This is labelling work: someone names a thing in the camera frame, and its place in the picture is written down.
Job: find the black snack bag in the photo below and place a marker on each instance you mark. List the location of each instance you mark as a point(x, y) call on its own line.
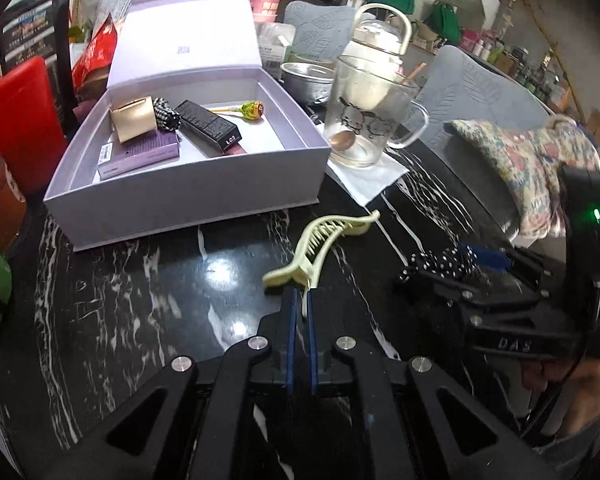
point(39, 29)

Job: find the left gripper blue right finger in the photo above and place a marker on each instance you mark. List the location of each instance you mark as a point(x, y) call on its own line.
point(313, 357)

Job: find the white paper napkin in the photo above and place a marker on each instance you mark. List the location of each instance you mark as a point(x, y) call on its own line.
point(365, 184)

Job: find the lilac open gift box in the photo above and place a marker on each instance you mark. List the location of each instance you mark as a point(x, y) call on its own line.
point(204, 51)

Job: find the gold small box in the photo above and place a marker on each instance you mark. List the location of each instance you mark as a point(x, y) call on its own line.
point(133, 119)

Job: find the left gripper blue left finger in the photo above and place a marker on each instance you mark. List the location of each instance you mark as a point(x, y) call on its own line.
point(290, 312)

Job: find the floral cloth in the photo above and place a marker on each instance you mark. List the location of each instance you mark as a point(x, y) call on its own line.
point(528, 162)

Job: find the cream water bottle with handle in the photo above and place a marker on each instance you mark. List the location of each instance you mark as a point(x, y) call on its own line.
point(380, 33)

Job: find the purple flat box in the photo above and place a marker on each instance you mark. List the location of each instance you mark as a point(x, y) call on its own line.
point(116, 158)

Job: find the clear cartoon glass mug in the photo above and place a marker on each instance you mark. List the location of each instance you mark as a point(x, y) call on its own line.
point(369, 110)

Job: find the black lipstick box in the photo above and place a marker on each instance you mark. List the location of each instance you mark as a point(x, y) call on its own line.
point(198, 123)

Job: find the grey cushioned chair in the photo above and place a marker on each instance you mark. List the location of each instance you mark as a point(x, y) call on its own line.
point(459, 93)

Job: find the small steel bowl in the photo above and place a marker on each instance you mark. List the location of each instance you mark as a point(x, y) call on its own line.
point(309, 84)

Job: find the pink paper noodle cup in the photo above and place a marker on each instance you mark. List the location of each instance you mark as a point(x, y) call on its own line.
point(264, 11)

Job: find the black polka dot scrunchie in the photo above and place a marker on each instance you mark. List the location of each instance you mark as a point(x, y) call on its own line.
point(455, 264)

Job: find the red canister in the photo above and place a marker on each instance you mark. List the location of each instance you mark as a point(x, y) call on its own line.
point(31, 138)

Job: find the red snack packet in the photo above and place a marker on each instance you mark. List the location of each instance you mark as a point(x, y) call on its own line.
point(98, 54)

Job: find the person right hand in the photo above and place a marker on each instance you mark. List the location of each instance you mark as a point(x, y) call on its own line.
point(584, 381)

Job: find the cream hair claw clip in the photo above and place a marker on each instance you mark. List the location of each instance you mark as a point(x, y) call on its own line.
point(313, 246)

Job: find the white tissue box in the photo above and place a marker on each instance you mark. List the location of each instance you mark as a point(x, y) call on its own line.
point(275, 41)

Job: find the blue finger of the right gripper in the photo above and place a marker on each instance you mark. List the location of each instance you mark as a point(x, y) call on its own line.
point(486, 258)

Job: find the pink lip gloss tube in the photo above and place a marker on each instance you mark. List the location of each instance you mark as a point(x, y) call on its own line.
point(235, 149)

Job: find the green lollipop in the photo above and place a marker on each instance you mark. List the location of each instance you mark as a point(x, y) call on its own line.
point(251, 111)

